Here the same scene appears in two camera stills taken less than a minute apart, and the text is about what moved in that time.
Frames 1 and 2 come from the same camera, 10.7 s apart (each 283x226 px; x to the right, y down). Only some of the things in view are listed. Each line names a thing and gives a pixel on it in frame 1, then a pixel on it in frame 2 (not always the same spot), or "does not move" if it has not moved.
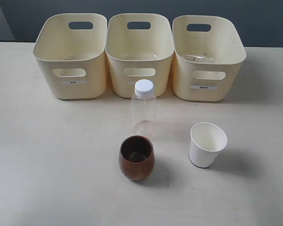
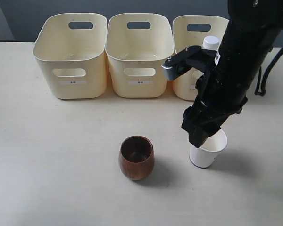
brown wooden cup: (136, 157) does not move
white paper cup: (206, 141) does not move
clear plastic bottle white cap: (144, 108) to (211, 43)
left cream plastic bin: (70, 52) does not move
